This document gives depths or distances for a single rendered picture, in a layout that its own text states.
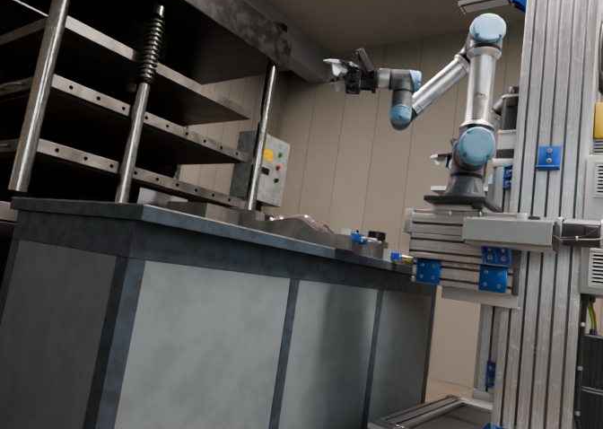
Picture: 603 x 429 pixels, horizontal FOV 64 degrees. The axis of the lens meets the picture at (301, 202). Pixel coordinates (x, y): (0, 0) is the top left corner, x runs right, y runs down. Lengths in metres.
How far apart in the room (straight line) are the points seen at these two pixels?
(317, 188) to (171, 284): 3.90
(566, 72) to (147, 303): 1.65
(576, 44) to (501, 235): 0.84
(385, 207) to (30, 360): 3.64
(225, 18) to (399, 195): 2.66
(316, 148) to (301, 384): 3.72
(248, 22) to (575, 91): 1.55
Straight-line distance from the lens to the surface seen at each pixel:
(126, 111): 2.22
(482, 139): 1.74
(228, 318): 1.47
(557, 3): 2.24
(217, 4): 2.53
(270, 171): 2.91
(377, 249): 2.20
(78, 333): 1.37
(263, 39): 2.72
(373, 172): 4.81
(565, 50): 2.14
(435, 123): 4.70
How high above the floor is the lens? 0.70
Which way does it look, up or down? 8 degrees up
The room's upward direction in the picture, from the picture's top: 8 degrees clockwise
